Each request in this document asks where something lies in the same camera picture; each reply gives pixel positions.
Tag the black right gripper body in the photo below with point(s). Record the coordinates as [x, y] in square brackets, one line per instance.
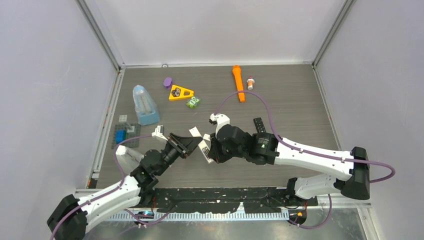
[222, 153]

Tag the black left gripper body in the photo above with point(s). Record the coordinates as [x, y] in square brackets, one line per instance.
[176, 147]

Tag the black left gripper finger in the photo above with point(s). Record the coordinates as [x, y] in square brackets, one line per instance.
[190, 144]
[181, 139]

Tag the black remote control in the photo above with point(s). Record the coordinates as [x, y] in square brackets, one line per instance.
[259, 125]

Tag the white rectangular thermometer device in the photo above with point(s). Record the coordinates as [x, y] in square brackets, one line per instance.
[203, 147]

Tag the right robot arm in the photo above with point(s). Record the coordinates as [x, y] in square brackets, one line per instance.
[343, 172]

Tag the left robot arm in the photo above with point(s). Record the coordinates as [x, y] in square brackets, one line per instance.
[74, 217]

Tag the green owl toy block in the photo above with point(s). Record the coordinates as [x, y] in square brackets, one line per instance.
[193, 102]

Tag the blue transparent plastic container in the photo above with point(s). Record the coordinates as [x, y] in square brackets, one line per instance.
[145, 108]

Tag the yellow triangle shape toy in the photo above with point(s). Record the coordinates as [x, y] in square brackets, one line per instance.
[184, 95]

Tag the grey lego baseplate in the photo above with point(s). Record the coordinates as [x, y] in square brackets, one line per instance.
[133, 132]

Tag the purple cylinder toy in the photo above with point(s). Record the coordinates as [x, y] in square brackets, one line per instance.
[168, 83]

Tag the blue lego brick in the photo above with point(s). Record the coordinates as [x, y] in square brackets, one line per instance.
[120, 136]

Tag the grey lego small plate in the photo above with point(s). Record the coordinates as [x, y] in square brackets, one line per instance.
[123, 118]

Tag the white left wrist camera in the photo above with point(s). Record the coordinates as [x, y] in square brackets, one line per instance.
[158, 134]

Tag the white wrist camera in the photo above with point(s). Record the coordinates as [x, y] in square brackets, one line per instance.
[158, 134]
[219, 120]

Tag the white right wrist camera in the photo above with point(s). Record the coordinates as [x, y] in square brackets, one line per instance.
[219, 120]

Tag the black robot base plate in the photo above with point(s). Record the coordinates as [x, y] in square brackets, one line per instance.
[223, 200]

